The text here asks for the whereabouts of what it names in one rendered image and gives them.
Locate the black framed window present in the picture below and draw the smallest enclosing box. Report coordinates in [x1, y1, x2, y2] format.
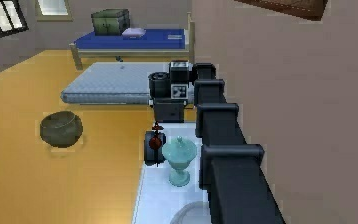
[0, 0, 30, 42]

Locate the dark green chest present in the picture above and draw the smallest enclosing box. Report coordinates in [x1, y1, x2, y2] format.
[90, 8, 131, 37]

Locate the grey flat mattress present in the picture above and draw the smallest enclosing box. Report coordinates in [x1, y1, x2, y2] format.
[60, 61, 197, 106]

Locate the wooden bed with blue mattress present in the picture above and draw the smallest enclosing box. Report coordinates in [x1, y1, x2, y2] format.
[68, 12, 197, 71]

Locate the red thin ornament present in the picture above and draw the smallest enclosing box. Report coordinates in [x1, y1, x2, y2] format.
[149, 121, 164, 168]

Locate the black round object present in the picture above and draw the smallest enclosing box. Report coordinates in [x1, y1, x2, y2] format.
[143, 130, 168, 167]

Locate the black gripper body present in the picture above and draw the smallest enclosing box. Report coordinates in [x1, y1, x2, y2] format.
[148, 71, 187, 124]

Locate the brown framed picture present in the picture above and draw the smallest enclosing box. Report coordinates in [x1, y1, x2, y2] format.
[234, 0, 329, 22]

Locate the pale blue lidded urn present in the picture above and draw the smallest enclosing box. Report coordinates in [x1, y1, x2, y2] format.
[161, 135, 198, 188]

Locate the lavender pillow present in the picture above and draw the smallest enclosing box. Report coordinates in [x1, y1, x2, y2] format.
[121, 27, 148, 39]

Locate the dark olive round pot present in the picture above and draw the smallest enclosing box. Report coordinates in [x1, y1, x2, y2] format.
[39, 110, 84, 149]

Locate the white table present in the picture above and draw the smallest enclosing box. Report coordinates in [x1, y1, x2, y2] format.
[130, 122, 212, 224]

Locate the grey curved dish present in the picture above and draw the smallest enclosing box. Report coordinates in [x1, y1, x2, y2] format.
[169, 200, 212, 224]

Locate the pale framed window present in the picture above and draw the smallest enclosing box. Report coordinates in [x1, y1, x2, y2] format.
[34, 0, 74, 22]

